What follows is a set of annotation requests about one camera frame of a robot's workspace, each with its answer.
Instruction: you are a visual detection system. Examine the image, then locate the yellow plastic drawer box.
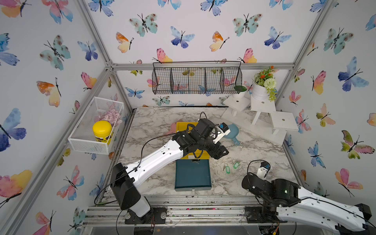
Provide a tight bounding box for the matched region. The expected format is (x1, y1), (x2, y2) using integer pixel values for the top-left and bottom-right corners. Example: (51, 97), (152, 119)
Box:
(176, 122), (210, 160)

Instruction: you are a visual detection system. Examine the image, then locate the key with green tag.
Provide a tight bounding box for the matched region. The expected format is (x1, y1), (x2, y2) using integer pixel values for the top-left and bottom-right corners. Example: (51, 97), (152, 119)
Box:
(223, 165), (231, 174)
(233, 162), (240, 169)

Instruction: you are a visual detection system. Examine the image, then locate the dark teal plastic drawer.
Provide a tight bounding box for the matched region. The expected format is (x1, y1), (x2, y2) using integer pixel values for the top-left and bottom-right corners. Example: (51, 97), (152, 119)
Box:
(174, 159), (212, 192)

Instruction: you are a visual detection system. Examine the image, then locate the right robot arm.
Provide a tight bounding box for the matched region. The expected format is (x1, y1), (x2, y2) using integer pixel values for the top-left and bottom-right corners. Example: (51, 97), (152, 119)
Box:
(241, 173), (376, 235)

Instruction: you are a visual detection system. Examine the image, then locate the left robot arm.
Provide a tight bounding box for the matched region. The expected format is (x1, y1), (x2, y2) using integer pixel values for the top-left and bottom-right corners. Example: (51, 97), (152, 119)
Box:
(109, 118), (231, 219)

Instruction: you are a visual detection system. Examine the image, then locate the blue plastic dustpan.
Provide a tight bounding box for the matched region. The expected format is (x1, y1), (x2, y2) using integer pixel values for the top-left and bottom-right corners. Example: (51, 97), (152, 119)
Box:
(224, 124), (240, 146)

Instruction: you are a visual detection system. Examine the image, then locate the white stepped plant stand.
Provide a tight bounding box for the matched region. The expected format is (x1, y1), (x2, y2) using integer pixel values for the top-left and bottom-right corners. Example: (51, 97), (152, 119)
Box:
(222, 96), (298, 146)

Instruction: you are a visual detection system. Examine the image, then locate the small white pot green plant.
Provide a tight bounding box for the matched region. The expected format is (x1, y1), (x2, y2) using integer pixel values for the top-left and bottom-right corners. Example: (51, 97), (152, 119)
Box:
(233, 86), (247, 100)

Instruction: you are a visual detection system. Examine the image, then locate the white pot with flowers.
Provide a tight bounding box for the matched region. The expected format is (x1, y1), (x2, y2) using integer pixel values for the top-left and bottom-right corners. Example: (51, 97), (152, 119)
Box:
(252, 66), (278, 102)

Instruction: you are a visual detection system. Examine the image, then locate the pink flower bunch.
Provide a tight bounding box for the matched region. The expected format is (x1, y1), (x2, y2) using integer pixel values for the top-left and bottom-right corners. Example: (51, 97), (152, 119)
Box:
(99, 109), (122, 127)

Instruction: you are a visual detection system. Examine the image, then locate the yellow lidded jar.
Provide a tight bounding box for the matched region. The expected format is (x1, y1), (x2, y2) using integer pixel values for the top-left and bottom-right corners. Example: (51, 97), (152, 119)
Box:
(93, 120), (112, 145)

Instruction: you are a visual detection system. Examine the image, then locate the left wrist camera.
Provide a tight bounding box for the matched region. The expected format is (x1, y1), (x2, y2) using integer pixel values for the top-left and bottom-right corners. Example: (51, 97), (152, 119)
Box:
(212, 122), (231, 144)

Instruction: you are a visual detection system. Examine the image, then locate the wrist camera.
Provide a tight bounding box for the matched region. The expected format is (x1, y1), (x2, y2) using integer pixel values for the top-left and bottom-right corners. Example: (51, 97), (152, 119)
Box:
(257, 161), (271, 179)
(212, 122), (231, 144)

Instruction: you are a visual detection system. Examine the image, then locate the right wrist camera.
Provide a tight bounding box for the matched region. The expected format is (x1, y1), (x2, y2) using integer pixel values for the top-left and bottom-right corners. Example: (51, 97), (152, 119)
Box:
(257, 161), (271, 179)

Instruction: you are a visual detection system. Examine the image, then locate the black wire wall basket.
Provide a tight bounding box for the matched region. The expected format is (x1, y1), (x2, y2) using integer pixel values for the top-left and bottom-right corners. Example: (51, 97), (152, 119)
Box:
(152, 61), (243, 96)

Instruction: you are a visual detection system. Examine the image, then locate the white wire mesh basket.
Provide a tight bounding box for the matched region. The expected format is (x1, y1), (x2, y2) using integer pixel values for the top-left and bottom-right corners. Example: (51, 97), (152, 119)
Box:
(68, 97), (124, 154)

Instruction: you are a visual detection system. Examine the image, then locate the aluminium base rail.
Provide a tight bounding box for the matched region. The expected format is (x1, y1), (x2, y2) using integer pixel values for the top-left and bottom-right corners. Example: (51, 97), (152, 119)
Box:
(84, 195), (262, 227)

